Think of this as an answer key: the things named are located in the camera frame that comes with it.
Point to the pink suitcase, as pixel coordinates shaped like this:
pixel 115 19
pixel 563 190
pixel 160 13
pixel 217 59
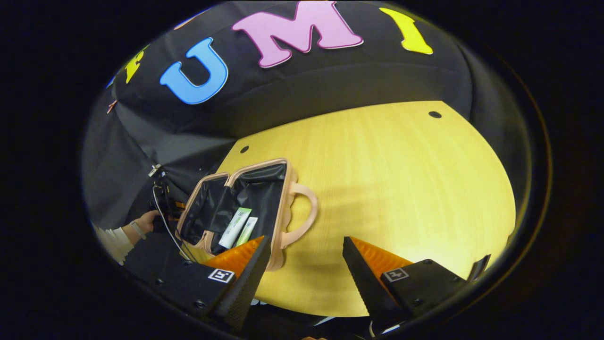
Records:
pixel 259 193

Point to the pale green cream tube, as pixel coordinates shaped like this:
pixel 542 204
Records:
pixel 247 230

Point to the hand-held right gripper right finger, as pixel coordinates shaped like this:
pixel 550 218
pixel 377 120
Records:
pixel 365 293

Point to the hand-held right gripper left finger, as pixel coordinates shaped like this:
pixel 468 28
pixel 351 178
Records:
pixel 245 288

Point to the silver wristband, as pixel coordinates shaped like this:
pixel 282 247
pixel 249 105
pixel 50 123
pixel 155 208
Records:
pixel 138 230

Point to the white cream tube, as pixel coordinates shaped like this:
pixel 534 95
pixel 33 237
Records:
pixel 234 229

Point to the dark flat panel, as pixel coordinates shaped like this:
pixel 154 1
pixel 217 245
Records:
pixel 479 268

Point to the black backdrop cloth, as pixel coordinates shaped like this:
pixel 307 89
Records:
pixel 283 89

